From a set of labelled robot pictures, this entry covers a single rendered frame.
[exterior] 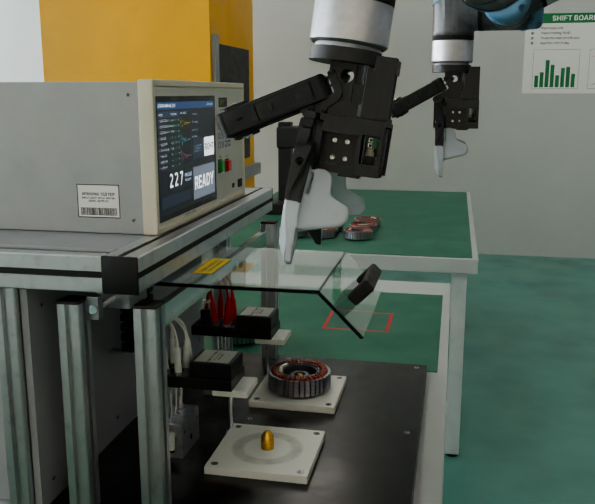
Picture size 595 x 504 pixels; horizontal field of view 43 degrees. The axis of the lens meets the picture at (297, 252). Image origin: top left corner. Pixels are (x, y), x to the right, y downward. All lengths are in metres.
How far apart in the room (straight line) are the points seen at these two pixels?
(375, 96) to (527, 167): 5.69
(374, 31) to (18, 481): 0.72
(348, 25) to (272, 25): 5.84
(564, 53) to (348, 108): 5.70
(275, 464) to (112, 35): 4.07
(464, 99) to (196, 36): 3.43
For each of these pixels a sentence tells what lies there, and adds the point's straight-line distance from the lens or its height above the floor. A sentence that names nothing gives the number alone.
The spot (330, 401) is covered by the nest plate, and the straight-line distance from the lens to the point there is 1.34.
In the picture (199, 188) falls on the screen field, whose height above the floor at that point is 1.16.
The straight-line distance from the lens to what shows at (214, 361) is 1.12.
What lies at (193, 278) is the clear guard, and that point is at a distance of 1.01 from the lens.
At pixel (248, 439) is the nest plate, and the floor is 0.78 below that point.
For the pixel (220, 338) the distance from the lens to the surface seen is 1.38.
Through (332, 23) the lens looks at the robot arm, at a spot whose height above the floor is 1.36.
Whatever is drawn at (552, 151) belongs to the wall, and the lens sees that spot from 6.41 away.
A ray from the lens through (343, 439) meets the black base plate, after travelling 1.23.
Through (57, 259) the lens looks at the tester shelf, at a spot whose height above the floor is 1.11.
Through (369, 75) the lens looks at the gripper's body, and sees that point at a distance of 0.73.
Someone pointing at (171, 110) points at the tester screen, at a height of 1.28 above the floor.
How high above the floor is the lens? 1.30
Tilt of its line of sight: 12 degrees down
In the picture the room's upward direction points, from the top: straight up
